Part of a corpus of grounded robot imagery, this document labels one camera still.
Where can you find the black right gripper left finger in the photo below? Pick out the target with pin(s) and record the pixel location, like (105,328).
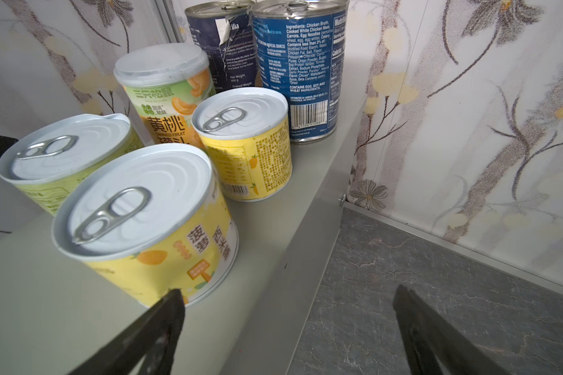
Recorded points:
(149,343)

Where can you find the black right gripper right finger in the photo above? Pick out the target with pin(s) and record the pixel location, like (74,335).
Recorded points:
(431,344)

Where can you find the green label can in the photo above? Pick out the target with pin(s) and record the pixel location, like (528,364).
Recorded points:
(48,164)

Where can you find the peach can white lid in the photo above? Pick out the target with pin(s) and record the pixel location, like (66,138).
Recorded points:
(165,84)

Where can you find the small yellow label can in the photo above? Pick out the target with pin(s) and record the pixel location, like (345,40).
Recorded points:
(245,132)

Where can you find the dark navy label can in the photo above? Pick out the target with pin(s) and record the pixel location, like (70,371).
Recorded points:
(224,30)

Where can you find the light blue label can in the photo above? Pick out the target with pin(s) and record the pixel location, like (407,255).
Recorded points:
(300,50)

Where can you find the grey metal cabinet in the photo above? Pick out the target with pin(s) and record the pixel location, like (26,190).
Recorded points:
(55,313)

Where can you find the aluminium corner post left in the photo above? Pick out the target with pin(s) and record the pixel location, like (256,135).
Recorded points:
(166,13)

